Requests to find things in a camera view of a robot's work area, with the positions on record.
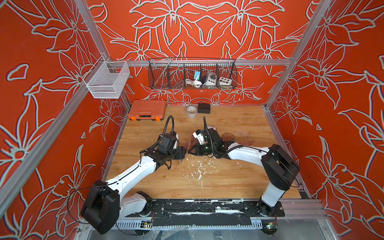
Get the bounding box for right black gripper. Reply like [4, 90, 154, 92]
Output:
[186, 143, 217, 158]

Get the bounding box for clear protractor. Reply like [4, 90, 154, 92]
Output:
[222, 133, 236, 142]

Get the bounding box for clear triangle ruler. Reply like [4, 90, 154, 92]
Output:
[238, 137, 255, 146]

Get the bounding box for pink banknote bundle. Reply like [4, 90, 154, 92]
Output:
[185, 135, 198, 151]

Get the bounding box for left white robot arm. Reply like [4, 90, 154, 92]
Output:
[81, 147, 187, 235]

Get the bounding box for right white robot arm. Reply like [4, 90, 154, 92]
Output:
[188, 128, 300, 217]

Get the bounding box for small black box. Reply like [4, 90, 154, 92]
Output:
[198, 103, 211, 114]

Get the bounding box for clear tape roll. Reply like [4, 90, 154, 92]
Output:
[186, 106, 198, 118]

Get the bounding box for orange plastic tool case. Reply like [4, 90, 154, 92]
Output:
[128, 100, 166, 122]

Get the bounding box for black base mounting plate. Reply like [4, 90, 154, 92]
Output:
[141, 199, 285, 218]

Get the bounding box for white button box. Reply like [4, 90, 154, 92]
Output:
[219, 77, 233, 87]

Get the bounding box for blue small box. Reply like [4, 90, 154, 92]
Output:
[194, 71, 201, 81]

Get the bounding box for white cable duct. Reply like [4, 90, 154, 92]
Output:
[115, 219, 263, 231]

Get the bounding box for black wire wall basket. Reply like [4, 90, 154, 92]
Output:
[148, 57, 238, 90]

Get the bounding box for clear plastic wall bin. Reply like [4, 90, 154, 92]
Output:
[84, 62, 130, 99]

